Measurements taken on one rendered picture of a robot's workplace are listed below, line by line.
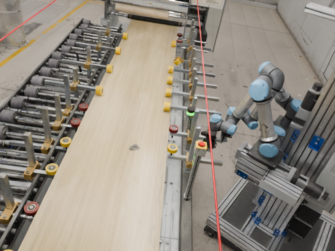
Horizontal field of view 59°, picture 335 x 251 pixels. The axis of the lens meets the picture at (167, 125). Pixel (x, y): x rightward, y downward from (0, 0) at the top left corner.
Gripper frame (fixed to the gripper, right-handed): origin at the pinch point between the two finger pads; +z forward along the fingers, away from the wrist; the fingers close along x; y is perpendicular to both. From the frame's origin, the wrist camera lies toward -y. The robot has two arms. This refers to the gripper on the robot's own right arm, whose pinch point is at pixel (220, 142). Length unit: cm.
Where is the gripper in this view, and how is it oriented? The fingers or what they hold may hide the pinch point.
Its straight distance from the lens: 260.6
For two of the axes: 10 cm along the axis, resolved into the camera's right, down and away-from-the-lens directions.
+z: -1.3, 7.9, 6.0
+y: 9.9, 1.4, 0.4
